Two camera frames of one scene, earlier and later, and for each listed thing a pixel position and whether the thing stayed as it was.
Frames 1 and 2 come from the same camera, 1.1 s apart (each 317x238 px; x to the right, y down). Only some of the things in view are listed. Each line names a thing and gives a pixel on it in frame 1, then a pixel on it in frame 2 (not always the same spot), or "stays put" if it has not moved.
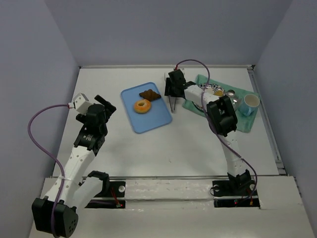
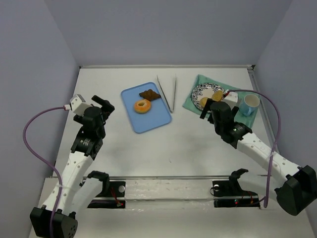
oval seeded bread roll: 219,93 stays put
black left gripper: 106,104 stays put
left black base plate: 115,189 stays put
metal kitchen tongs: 172,110 to 163,95
